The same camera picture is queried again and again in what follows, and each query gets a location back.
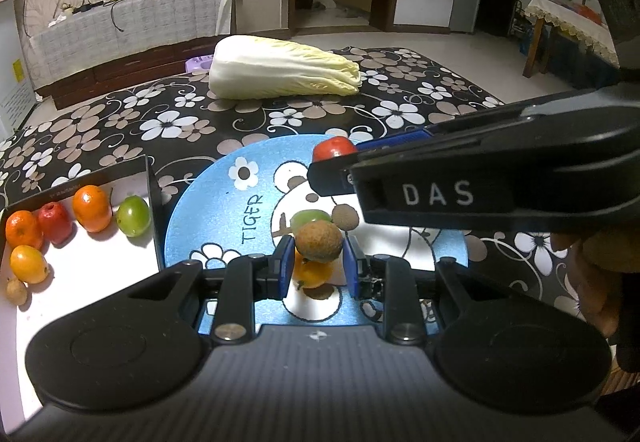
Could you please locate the small red apple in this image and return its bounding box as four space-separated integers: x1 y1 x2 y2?
312 136 358 162

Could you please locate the green tomato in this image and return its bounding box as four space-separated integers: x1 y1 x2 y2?
116 195 151 238
290 209 332 234

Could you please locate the yellow orange fruit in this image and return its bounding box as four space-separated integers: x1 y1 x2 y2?
10 245 49 285
292 251 333 290

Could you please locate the brown kiwi fruit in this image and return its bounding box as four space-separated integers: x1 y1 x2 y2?
295 220 343 263

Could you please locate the person's right hand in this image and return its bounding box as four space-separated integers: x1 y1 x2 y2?
550 233 620 338

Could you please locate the brown longan on plate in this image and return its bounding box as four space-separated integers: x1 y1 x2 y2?
331 204 360 232

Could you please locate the blue tiger plate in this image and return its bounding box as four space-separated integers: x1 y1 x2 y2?
162 133 470 335

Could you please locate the white napa cabbage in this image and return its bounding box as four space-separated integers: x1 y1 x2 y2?
208 35 362 101

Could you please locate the side table with lace cloth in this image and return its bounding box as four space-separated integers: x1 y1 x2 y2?
523 0 620 78

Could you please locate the black floral tablecloth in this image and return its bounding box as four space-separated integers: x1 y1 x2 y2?
1 46 584 318

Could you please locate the orange tangerine back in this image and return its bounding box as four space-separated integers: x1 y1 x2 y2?
72 185 112 233

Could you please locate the orange tangerine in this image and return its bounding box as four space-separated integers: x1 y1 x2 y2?
72 185 112 233
6 210 44 250

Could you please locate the purple plastic bottle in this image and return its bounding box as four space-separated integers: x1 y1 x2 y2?
184 54 213 72

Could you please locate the black tray with white bottom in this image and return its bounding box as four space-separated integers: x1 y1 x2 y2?
0 155 164 432

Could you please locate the red apple back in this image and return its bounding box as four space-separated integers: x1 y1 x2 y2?
37 202 73 245

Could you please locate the dark wooden tv cabinet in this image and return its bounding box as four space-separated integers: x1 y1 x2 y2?
36 36 224 110

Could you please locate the brown longan left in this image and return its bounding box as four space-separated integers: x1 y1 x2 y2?
6 278 29 306

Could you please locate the orange tangerine left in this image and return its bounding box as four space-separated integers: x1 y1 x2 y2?
6 210 44 250

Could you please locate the checked cloth on cabinet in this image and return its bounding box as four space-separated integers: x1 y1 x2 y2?
28 0 232 89

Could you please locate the white chest freezer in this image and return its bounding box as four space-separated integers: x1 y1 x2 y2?
0 0 36 140

